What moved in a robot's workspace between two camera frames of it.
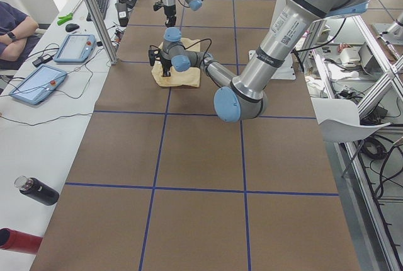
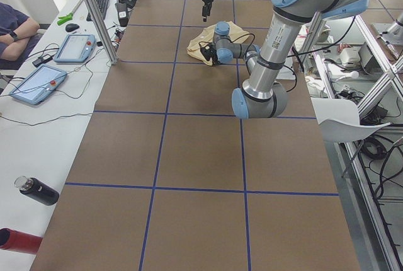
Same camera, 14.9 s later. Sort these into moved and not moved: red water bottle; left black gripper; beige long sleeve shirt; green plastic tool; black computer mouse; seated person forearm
Moved: beige long sleeve shirt; left black gripper
Not moved: red water bottle; seated person forearm; green plastic tool; black computer mouse
